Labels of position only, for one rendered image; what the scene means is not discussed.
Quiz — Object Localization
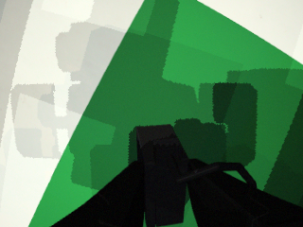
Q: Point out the green circuit board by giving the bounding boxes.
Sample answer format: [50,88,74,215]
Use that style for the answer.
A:
[27,0,303,227]

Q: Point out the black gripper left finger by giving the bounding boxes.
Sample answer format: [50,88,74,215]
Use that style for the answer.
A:
[50,160,145,227]

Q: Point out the black connector plug with cable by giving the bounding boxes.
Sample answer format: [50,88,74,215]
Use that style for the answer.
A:
[135,124,258,227]

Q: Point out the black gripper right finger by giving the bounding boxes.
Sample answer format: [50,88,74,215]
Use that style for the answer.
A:
[187,171,303,227]

